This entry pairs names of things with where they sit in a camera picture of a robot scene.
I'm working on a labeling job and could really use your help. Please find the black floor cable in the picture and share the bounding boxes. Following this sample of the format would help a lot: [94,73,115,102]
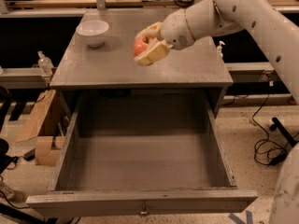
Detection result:
[250,75,292,167]

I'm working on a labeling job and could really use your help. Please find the grey cabinet counter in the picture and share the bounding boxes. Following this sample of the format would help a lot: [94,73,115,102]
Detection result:
[50,7,233,110]

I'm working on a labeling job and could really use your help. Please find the metal drawer handle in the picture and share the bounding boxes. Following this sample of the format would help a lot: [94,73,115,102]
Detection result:
[139,203,150,217]

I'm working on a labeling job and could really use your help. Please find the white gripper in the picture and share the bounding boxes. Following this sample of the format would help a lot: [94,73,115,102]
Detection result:
[134,9,195,66]

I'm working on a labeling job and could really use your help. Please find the black stand leg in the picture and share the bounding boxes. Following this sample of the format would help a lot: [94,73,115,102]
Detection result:
[270,117,297,147]

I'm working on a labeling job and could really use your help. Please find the cardboard box pieces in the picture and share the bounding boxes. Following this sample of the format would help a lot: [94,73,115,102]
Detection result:
[16,90,70,166]

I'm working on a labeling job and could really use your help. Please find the clear plastic bottle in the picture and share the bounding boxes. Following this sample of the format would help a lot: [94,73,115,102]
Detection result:
[37,51,54,75]

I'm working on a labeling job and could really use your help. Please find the white pump dispenser bottle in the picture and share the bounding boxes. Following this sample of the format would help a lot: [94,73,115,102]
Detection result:
[216,41,225,58]

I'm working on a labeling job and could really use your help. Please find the blue floor tape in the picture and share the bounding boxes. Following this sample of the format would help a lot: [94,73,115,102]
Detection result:
[228,210,255,224]

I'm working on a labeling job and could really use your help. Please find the white ceramic bowl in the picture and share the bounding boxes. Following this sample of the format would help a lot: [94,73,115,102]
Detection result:
[76,21,109,47]

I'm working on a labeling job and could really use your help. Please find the red apple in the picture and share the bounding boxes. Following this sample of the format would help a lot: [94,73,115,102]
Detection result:
[133,36,149,57]

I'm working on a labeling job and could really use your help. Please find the open grey top drawer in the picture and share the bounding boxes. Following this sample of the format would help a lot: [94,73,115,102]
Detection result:
[27,90,258,217]

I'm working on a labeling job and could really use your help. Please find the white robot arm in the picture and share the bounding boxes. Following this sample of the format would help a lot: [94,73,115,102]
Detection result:
[133,0,299,103]

